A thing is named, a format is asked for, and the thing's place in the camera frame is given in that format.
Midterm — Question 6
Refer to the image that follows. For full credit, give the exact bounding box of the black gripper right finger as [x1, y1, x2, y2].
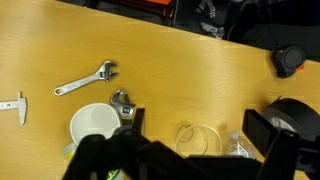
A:
[242, 109, 320, 180]

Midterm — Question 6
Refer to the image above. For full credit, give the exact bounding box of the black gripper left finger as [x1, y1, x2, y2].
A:
[62, 108, 157, 180]

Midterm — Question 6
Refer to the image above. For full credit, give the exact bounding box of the black tape roll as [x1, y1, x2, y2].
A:
[262, 98, 320, 141]

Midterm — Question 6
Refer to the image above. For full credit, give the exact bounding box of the clear plastic water bottle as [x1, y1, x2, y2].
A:
[226, 131, 256, 159]

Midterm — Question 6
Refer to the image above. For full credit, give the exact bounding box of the clear drinking glass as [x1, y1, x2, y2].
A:
[175, 124, 223, 157]

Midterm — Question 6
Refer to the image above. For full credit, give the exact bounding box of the silver adjustable wrench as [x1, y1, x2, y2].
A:
[54, 61, 117, 96]

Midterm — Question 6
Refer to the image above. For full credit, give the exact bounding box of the black orange tape measure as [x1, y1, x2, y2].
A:
[272, 45, 306, 79]

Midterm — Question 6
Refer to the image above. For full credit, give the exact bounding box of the silver vernier caliper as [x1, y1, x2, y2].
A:
[0, 92, 27, 125]

